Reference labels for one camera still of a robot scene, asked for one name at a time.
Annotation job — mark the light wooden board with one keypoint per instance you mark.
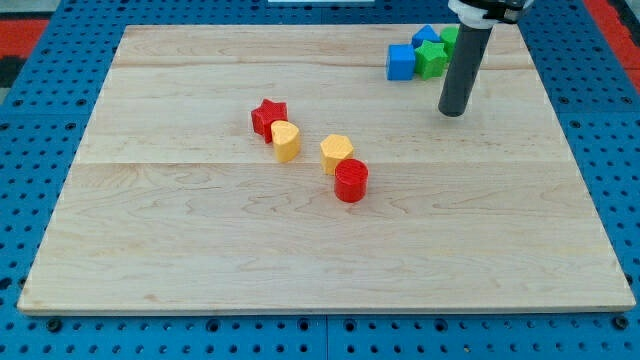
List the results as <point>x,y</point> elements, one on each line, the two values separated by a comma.
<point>175,206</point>

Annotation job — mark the yellow heart block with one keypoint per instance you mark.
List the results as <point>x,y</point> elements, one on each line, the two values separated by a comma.
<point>286,140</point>

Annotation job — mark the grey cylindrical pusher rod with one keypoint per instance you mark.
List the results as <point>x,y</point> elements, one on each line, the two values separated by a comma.
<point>467,56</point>

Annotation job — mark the red cylinder block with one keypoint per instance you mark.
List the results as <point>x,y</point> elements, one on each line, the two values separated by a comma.
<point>351,177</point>

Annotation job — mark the yellow hexagon block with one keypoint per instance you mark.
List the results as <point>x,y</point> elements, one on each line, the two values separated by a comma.
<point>334,149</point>

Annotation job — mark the green star block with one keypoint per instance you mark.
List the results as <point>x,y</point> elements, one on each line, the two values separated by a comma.
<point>431,59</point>

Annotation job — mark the red star block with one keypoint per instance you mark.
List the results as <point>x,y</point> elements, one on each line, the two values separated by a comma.
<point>265,114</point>

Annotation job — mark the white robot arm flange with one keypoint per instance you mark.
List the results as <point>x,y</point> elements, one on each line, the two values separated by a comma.
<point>484,14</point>

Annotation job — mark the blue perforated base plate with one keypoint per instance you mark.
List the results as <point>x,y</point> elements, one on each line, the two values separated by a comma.
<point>61,69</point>

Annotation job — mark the blue triangle block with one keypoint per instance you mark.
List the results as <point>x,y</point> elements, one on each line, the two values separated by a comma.
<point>426,33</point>

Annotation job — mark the green cylinder block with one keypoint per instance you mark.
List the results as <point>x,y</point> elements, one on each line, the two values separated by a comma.
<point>448,37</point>

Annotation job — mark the blue cube block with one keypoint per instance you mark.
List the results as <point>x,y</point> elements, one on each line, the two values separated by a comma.
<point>400,62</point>

